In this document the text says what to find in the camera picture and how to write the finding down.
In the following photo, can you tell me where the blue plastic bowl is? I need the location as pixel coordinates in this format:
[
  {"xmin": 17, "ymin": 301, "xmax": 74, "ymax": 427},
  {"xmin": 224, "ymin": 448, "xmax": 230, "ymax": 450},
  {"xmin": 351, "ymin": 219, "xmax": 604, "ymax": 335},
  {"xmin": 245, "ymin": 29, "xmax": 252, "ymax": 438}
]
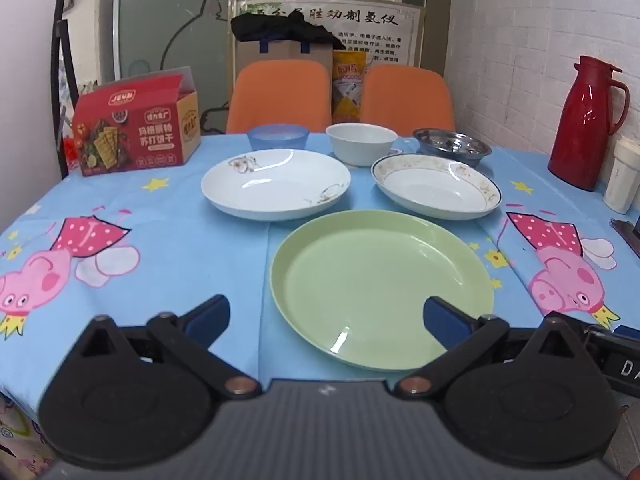
[{"xmin": 247, "ymin": 125, "xmax": 309, "ymax": 152}]

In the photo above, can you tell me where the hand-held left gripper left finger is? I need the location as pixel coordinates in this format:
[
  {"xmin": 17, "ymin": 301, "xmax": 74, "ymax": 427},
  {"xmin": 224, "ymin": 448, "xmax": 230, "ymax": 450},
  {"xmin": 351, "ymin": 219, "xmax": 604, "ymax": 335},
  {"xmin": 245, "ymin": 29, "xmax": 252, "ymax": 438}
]
[{"xmin": 75, "ymin": 295, "xmax": 263, "ymax": 401}]

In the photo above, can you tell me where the yellow snack bag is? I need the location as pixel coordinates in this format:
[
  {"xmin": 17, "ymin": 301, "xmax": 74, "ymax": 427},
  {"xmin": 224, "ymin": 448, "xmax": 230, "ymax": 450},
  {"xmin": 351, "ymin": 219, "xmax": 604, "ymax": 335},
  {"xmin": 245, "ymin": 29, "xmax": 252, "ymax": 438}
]
[{"xmin": 331, "ymin": 50, "xmax": 373, "ymax": 125}]

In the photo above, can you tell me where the frosted glass door cat drawing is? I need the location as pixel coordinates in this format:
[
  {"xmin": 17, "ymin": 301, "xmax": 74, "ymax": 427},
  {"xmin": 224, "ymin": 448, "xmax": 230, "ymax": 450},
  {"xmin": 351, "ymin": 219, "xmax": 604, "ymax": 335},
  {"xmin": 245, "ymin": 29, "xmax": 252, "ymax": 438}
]
[{"xmin": 112, "ymin": 0, "xmax": 241, "ymax": 136}]

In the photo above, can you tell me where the red thermos jug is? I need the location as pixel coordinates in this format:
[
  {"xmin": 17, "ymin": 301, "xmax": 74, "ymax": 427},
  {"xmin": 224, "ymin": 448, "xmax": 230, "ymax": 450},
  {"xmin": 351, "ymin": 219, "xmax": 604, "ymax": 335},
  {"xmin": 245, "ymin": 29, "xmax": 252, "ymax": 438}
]
[{"xmin": 547, "ymin": 55, "xmax": 631, "ymax": 192}]

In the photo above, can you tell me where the white cup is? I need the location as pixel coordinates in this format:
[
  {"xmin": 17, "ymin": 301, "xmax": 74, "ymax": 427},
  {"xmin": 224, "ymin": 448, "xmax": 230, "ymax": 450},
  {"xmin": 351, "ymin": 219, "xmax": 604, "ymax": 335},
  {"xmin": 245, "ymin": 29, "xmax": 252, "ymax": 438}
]
[{"xmin": 602, "ymin": 135, "xmax": 640, "ymax": 215}]

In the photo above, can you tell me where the steel bowl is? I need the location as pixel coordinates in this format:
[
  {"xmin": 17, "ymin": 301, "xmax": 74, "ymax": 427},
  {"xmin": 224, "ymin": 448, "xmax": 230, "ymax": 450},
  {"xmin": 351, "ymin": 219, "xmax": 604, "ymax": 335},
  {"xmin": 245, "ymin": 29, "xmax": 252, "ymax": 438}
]
[{"xmin": 413, "ymin": 128, "xmax": 493, "ymax": 166}]

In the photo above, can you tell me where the dark phone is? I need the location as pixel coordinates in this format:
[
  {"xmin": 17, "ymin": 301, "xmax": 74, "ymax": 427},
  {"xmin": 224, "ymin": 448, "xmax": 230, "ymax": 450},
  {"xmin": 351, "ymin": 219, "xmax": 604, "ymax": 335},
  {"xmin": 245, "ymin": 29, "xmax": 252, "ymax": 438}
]
[{"xmin": 609, "ymin": 217, "xmax": 640, "ymax": 261}]

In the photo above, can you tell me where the wall poster with large characters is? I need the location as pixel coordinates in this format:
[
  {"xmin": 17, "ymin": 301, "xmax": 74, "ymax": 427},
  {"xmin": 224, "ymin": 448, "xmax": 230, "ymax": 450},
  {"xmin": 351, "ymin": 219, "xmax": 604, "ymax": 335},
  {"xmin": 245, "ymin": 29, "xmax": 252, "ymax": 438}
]
[{"xmin": 232, "ymin": 0, "xmax": 426, "ymax": 68}]

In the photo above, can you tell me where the white bowl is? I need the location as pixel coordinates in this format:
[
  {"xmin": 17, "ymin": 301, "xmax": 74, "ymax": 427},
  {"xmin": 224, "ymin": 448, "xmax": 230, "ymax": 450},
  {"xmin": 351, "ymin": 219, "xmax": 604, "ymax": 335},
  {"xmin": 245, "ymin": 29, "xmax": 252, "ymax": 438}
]
[{"xmin": 325, "ymin": 123, "xmax": 399, "ymax": 167}]

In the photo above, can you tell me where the green plate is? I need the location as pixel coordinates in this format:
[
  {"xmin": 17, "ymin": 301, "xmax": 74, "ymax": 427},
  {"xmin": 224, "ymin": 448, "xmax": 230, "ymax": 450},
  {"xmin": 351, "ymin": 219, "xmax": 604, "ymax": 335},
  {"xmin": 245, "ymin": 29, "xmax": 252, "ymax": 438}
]
[{"xmin": 269, "ymin": 210, "xmax": 496, "ymax": 372}]

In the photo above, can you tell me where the blue cartoon printed tablecloth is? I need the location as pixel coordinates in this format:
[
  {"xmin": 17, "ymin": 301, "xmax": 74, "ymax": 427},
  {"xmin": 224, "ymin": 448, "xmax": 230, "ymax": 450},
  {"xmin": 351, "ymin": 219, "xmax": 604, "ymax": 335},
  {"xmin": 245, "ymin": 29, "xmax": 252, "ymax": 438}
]
[{"xmin": 0, "ymin": 132, "xmax": 640, "ymax": 421}]

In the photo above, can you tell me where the red cracker box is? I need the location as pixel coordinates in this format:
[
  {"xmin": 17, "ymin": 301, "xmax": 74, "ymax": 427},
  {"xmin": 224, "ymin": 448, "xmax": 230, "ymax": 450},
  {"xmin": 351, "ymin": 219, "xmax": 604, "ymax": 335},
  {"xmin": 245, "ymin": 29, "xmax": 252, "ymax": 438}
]
[{"xmin": 72, "ymin": 66, "xmax": 202, "ymax": 178}]

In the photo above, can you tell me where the cardboard box with blue handles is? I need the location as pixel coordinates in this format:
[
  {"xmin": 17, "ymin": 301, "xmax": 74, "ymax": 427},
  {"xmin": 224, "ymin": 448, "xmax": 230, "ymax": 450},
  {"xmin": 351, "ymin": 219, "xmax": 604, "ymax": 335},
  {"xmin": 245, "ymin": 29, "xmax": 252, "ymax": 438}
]
[{"xmin": 235, "ymin": 37, "xmax": 335, "ymax": 81}]

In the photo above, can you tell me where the white plate with gold rim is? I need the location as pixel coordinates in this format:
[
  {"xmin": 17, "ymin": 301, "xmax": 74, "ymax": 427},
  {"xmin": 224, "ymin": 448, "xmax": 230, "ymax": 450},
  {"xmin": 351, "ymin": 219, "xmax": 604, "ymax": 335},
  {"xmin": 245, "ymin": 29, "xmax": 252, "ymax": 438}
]
[{"xmin": 371, "ymin": 153, "xmax": 502, "ymax": 221}]

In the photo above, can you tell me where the orange chair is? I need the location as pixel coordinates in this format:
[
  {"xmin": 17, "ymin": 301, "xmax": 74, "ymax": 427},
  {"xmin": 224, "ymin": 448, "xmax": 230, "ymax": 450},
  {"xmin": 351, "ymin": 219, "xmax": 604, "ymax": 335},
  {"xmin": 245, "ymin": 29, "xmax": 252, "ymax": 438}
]
[
  {"xmin": 360, "ymin": 64, "xmax": 457, "ymax": 136},
  {"xmin": 226, "ymin": 60, "xmax": 332, "ymax": 135}
]

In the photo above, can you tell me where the black cloth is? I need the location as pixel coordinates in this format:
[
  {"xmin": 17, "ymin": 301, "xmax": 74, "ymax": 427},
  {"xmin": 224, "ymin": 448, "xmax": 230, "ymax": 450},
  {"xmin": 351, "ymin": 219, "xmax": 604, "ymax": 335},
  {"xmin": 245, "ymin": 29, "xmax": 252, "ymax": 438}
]
[{"xmin": 230, "ymin": 11, "xmax": 341, "ymax": 46}]

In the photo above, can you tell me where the white plate with floral print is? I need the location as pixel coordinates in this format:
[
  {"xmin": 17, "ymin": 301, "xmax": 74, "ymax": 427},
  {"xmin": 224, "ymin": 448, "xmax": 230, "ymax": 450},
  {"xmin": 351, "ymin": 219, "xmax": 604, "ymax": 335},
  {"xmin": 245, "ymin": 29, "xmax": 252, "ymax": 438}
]
[{"xmin": 200, "ymin": 149, "xmax": 352, "ymax": 222}]

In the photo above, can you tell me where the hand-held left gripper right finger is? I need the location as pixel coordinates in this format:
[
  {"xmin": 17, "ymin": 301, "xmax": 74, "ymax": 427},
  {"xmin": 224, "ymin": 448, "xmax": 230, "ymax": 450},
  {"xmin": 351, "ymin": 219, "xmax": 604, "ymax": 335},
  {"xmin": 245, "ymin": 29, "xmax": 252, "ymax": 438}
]
[{"xmin": 394, "ymin": 296, "xmax": 583, "ymax": 401}]

